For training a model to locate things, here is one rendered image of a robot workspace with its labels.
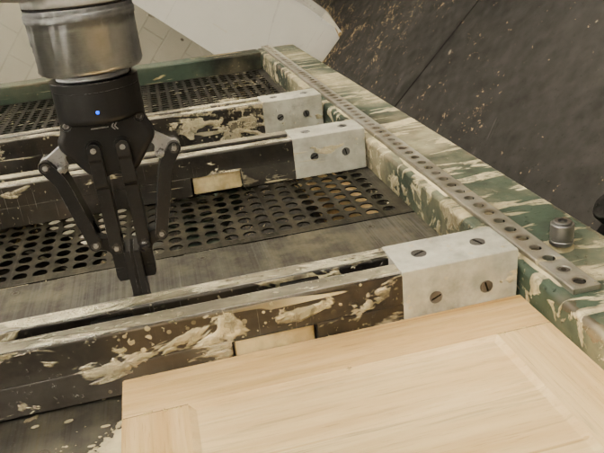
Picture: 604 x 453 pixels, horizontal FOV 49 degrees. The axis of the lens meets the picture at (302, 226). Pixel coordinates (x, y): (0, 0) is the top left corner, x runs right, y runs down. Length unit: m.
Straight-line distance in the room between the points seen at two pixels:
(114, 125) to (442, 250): 0.34
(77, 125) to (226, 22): 3.83
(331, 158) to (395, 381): 0.58
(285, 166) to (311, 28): 3.39
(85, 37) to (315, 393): 0.35
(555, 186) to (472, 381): 1.60
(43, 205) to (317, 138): 0.45
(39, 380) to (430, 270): 0.38
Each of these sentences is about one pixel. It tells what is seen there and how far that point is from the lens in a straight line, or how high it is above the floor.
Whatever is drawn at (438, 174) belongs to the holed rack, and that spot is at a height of 0.89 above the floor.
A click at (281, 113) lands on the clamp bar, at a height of 0.98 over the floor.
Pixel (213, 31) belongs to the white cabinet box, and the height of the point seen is 0.71.
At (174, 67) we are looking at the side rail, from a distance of 2.07.
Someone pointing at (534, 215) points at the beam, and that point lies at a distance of 0.83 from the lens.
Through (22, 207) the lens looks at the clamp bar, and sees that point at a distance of 1.11.
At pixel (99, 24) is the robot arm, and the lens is 0.57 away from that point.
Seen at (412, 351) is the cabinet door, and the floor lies 1.00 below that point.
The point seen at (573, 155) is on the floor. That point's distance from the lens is 2.19.
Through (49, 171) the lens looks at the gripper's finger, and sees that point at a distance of 0.63.
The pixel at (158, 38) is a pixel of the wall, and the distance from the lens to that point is 5.89.
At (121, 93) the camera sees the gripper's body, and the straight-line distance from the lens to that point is 0.59.
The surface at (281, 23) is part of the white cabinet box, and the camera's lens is 4.43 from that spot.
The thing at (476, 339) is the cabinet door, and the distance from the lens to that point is 0.65.
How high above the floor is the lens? 1.38
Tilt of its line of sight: 23 degrees down
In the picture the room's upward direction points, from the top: 61 degrees counter-clockwise
